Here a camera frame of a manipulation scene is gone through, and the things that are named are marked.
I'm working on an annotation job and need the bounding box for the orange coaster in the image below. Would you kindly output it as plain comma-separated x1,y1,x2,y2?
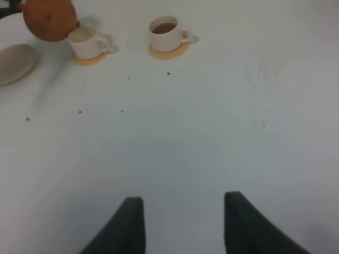
71,52,109,66
148,43,190,60

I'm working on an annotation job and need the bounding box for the brown clay teapot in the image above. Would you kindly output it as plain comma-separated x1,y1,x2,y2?
18,0,80,42

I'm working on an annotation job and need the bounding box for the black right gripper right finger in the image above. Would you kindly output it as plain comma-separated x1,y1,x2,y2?
224,192,308,254

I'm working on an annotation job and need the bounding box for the white teacup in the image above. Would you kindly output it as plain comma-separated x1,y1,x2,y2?
148,16,193,52
68,24,111,60

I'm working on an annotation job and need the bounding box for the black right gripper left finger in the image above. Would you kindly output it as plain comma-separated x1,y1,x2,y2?
81,197,145,254

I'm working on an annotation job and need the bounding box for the white teacup left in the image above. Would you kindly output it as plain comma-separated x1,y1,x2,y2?
68,24,111,60

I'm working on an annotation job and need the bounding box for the beige round teapot saucer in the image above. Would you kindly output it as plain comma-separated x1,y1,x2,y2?
1,44,39,86

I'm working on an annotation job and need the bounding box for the white teacup right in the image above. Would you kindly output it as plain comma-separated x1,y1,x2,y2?
148,16,193,52

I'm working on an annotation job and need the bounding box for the orange coaster right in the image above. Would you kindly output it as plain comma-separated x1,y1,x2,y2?
148,43,190,60

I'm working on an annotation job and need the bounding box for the orange coaster left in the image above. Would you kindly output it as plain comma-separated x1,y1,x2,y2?
71,52,109,66

